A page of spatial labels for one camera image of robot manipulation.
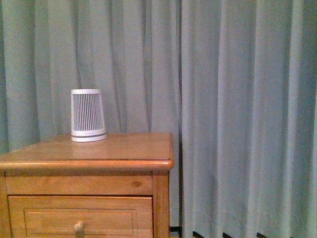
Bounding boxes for wooden nightstand drawer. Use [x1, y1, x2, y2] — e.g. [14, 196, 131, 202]
[8, 196, 154, 238]

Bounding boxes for round wooden drawer knob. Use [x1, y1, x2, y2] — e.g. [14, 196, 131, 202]
[73, 221, 85, 238]

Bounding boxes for white slatted air purifier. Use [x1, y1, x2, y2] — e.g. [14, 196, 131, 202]
[71, 89, 107, 142]

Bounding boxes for wooden nightstand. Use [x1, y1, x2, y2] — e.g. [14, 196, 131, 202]
[0, 132, 174, 238]

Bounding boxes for grey-green curtain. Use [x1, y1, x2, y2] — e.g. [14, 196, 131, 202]
[0, 0, 317, 238]

